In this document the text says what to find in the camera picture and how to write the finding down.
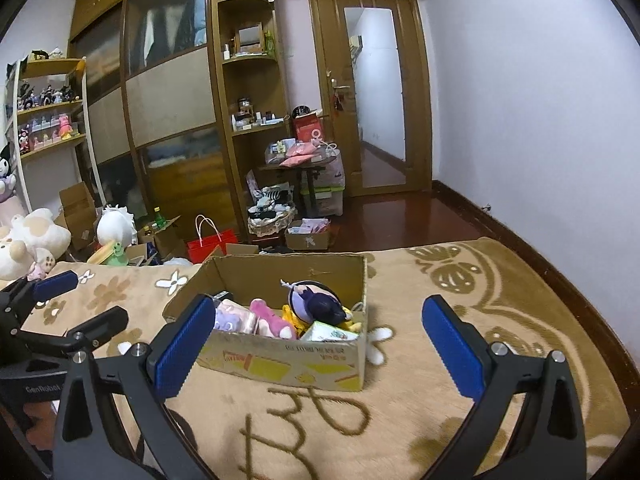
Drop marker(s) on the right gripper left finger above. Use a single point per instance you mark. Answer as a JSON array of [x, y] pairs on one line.
[[90, 441]]

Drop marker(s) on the green frog toy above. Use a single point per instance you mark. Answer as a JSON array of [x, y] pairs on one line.
[[118, 256]]

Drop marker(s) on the white round plush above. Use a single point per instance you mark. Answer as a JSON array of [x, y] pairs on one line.
[[116, 225]]

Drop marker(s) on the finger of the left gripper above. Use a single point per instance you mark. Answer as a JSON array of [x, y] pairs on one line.
[[87, 336], [20, 297]]

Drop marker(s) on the red paper gift bag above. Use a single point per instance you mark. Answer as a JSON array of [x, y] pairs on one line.
[[200, 248]]

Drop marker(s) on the pink white plush bear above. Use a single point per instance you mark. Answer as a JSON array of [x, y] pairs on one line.
[[269, 324]]

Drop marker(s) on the open cardboard box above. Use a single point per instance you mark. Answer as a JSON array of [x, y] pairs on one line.
[[330, 366]]

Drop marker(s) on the wooden door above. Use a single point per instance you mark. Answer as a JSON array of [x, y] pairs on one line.
[[373, 78]]

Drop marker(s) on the yellow plush toy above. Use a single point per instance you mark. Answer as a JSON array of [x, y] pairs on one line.
[[302, 327]]

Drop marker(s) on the green tissue pack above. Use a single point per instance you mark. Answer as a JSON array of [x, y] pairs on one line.
[[322, 332]]

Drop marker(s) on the white yellow shelf rack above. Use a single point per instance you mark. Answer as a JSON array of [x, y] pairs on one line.
[[47, 110]]

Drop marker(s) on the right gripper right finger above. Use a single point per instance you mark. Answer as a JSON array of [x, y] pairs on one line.
[[548, 440]]

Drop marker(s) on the small black side table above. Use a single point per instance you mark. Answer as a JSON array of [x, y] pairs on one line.
[[308, 170]]

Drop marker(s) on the green glass bottle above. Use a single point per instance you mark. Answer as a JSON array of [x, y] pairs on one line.
[[159, 220]]

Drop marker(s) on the cream spotted plush dog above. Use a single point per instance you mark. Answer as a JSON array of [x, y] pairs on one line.
[[32, 245]]

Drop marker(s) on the clear plastic storage bin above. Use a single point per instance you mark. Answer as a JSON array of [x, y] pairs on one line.
[[329, 186]]

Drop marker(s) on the kuromi plush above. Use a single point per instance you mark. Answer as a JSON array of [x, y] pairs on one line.
[[7, 178]]

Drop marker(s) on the brown wooden wardrobe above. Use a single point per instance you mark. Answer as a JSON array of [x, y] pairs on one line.
[[182, 95]]

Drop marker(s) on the brown cardboard box left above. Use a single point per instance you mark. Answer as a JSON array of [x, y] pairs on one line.
[[78, 215]]

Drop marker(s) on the white-haired purple doll plush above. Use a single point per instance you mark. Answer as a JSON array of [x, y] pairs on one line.
[[313, 302]]

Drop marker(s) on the wicker basket with items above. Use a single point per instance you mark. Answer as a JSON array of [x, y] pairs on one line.
[[262, 222]]

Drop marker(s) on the left hand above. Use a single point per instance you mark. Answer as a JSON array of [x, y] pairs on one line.
[[43, 417]]

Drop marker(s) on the small cardboard box on floor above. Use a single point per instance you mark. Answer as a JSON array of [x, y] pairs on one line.
[[308, 235]]

